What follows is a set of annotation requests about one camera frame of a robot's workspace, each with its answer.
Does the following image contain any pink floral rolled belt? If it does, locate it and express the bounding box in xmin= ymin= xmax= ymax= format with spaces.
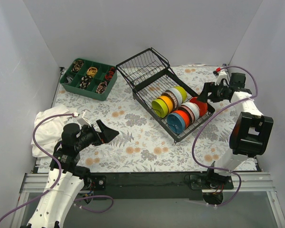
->
xmin=95 ymin=81 xmax=109 ymax=94

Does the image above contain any brown patterned bowl left row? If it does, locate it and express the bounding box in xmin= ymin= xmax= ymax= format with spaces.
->
xmin=162 ymin=90 xmax=179 ymax=109

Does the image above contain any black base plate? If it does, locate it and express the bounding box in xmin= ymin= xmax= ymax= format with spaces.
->
xmin=88 ymin=171 xmax=234 ymax=200

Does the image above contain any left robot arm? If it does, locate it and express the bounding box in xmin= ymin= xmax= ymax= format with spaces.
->
xmin=25 ymin=120 xmax=119 ymax=228

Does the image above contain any orange bowl front right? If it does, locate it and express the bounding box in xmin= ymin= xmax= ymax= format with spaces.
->
xmin=174 ymin=110 xmax=191 ymax=128

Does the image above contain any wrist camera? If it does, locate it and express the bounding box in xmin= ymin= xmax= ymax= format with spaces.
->
xmin=77 ymin=110 xmax=91 ymax=127
xmin=213 ymin=67 xmax=228 ymax=86

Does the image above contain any brown patterned rolled belt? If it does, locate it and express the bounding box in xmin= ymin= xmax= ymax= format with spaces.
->
xmin=71 ymin=59 xmax=84 ymax=73

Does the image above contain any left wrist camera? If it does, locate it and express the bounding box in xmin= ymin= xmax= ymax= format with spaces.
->
xmin=77 ymin=110 xmax=91 ymax=127

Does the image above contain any white bowl left row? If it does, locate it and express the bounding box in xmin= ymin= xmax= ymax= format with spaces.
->
xmin=166 ymin=87 xmax=183 ymax=105

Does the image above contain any red orange bowl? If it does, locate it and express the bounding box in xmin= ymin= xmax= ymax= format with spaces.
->
xmin=190 ymin=97 xmax=208 ymax=117

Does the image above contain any blue bowl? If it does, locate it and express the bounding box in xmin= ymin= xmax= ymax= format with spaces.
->
xmin=167 ymin=113 xmax=186 ymax=134

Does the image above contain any white bowl row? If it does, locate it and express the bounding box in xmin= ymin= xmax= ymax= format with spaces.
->
xmin=182 ymin=102 xmax=200 ymax=120
xmin=166 ymin=87 xmax=183 ymax=105

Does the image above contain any brown patterned bowl row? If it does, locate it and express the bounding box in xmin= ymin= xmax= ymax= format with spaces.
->
xmin=179 ymin=105 xmax=195 ymax=124
xmin=162 ymin=90 xmax=179 ymax=109

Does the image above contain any black wire dish rack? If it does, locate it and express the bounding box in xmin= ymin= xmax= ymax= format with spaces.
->
xmin=116 ymin=47 xmax=215 ymax=143

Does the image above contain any red black rolled belt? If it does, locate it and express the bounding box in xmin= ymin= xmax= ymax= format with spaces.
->
xmin=104 ymin=67 xmax=116 ymax=81

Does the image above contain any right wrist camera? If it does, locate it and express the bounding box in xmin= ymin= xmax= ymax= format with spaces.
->
xmin=213 ymin=67 xmax=228 ymax=86

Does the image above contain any white bowl right row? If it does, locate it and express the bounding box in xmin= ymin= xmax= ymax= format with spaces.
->
xmin=182 ymin=102 xmax=200 ymax=120

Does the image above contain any yellow orange bowl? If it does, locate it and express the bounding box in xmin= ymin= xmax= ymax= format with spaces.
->
xmin=158 ymin=95 xmax=174 ymax=113

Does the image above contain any floral patterned table mat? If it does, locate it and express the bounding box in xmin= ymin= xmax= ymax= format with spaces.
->
xmin=55 ymin=75 xmax=238 ymax=172

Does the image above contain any green compartment organizer tray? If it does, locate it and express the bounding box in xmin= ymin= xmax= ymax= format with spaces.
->
xmin=60 ymin=58 xmax=117 ymax=101

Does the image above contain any lime green bowl front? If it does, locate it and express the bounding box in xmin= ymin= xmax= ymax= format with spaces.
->
xmin=152 ymin=98 xmax=169 ymax=118

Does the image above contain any dark floral rolled belt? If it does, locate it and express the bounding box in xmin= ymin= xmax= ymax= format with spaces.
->
xmin=79 ymin=75 xmax=93 ymax=90

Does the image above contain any lime green bowl back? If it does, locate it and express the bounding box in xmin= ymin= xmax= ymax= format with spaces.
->
xmin=175 ymin=86 xmax=187 ymax=102

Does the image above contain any lime green bowl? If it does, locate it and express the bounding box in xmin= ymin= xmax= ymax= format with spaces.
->
xmin=175 ymin=86 xmax=187 ymax=102
xmin=152 ymin=98 xmax=169 ymax=118

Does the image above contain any brown patterned bowl right row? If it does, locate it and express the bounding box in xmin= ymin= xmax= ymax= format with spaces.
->
xmin=179 ymin=105 xmax=195 ymax=124

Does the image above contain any yellow rolled belt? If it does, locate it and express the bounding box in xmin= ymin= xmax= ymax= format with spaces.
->
xmin=86 ymin=66 xmax=98 ymax=77

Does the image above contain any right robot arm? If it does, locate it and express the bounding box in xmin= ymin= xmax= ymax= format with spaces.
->
xmin=190 ymin=69 xmax=274 ymax=189

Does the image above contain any white crumpled cloth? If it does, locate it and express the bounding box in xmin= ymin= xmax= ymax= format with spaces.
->
xmin=34 ymin=104 xmax=77 ymax=155

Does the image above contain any grey rolled belt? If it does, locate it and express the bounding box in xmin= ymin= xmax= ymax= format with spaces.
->
xmin=63 ymin=76 xmax=73 ymax=85

